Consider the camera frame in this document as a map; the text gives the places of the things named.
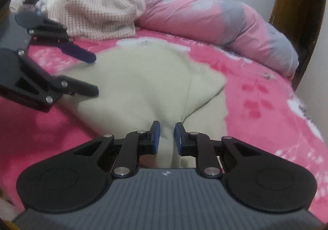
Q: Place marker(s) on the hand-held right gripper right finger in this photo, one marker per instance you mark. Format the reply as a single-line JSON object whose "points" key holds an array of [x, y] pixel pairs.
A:
{"points": [[178, 140]]}

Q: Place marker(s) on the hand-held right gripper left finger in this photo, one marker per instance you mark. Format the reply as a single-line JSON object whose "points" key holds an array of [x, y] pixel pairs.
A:
{"points": [[156, 137]]}

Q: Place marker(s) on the white garment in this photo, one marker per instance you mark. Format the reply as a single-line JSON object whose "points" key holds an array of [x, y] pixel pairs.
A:
{"points": [[48, 1]]}

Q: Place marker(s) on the wooden door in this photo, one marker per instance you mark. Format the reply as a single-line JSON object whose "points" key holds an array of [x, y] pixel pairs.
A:
{"points": [[294, 14]]}

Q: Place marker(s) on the beige zip jacket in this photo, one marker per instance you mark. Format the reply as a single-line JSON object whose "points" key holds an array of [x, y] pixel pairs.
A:
{"points": [[141, 81]]}

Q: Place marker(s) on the houndstooth knit sweater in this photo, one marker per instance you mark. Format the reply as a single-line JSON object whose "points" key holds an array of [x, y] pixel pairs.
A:
{"points": [[102, 6]]}

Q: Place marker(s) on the pink grey floral duvet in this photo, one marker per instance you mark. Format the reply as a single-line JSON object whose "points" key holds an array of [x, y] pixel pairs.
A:
{"points": [[217, 22]]}

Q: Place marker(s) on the pink floral blanket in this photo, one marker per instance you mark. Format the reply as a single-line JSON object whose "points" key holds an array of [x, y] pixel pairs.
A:
{"points": [[256, 117]]}

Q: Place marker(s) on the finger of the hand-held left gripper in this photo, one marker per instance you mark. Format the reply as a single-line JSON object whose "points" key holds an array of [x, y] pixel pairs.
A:
{"points": [[84, 90], [76, 51]]}

